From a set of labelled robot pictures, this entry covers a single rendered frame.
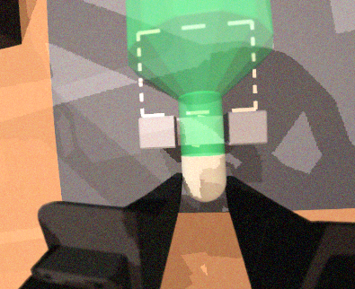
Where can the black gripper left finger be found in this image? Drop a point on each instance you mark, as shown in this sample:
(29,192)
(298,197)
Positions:
(142,230)

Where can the green glass bottle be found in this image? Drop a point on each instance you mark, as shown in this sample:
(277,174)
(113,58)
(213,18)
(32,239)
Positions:
(196,51)

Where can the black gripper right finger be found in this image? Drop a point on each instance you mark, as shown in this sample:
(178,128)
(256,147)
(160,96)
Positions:
(281,249)

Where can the grey flat mat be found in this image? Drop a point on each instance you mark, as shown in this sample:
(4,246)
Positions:
(306,85)

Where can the grey posts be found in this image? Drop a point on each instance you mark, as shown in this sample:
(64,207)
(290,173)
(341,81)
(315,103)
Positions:
(240,127)

